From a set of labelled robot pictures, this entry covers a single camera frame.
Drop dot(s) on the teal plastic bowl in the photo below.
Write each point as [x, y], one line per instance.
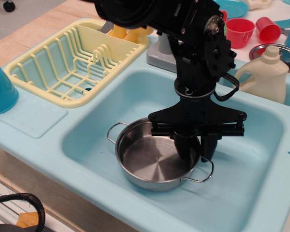
[8, 93]

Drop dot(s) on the teal plastic utensil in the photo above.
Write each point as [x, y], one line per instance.
[284, 24]

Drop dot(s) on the black caster wheel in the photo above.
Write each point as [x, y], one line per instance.
[9, 6]

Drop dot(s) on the stainless steel pot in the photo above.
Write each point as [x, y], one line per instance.
[152, 162]

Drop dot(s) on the red tipped plastic cup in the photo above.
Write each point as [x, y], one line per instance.
[267, 30]

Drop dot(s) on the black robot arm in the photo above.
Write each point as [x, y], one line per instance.
[203, 55]

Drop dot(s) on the light blue toy sink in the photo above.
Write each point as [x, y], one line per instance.
[249, 190]

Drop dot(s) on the cream plastic toy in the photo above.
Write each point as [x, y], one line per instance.
[255, 4]

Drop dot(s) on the grey white spatula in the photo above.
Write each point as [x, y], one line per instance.
[107, 27]

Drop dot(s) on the orange tape piece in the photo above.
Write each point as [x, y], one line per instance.
[26, 220]

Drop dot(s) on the red lying cup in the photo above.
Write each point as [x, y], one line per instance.
[223, 16]

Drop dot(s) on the grey toy faucet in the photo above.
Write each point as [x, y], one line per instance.
[160, 54]

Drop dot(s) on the yellow dish brush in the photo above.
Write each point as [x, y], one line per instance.
[133, 34]

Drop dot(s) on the cream detergent bottle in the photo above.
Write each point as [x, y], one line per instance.
[268, 76]

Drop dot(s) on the teal plastic plate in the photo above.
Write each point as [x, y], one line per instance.
[234, 8]

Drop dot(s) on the yellow plastic bottle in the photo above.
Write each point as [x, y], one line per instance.
[118, 32]

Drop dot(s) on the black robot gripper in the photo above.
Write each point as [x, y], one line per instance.
[202, 117]

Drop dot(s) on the yellow dish drying rack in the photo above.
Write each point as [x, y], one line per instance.
[73, 65]

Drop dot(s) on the silver metal lid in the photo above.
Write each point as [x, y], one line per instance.
[284, 52]

